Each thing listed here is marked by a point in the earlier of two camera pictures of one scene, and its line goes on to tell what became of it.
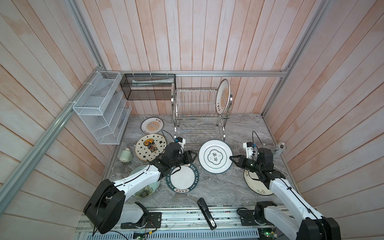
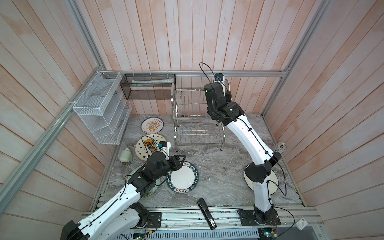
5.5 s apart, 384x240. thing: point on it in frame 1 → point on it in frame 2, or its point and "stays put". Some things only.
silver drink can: [279, 148] stays put
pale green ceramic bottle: [126, 156] stays put
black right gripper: [241, 160] → [228, 98]
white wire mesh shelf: [104, 112] stays put
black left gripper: [188, 158] → [176, 164]
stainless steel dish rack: [196, 119] stays put
